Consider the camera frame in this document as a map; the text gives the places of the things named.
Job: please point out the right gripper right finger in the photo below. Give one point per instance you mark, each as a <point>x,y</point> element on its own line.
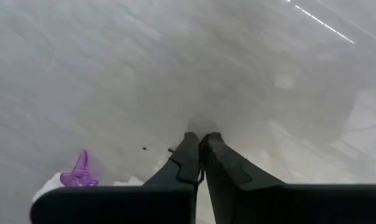
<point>222,168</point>

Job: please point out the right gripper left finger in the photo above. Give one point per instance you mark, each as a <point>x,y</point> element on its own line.
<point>184,165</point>

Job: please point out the black spider toy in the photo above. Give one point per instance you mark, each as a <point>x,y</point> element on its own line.
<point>171,150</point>

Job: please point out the purple witch hat toy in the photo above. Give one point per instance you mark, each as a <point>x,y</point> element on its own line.
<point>79,174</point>

